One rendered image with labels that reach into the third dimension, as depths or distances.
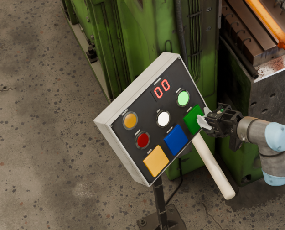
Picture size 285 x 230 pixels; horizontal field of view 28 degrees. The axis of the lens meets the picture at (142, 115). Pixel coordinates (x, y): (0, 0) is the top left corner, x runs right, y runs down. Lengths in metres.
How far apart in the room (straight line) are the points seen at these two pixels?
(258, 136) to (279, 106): 0.73
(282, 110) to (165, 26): 0.70
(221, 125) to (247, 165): 0.97
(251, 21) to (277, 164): 0.70
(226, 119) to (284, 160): 0.22
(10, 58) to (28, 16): 0.34
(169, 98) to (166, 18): 0.29
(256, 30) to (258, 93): 0.23
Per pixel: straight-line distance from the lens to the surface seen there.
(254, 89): 2.16
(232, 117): 1.72
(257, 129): 1.66
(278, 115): 2.44
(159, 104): 1.80
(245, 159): 2.65
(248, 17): 2.22
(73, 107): 3.23
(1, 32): 3.71
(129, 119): 1.74
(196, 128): 1.92
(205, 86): 2.38
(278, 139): 1.63
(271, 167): 1.69
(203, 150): 2.27
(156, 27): 1.96
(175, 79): 1.83
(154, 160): 1.83
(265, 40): 2.15
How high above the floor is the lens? 2.62
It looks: 57 degrees down
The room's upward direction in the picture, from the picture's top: 9 degrees counter-clockwise
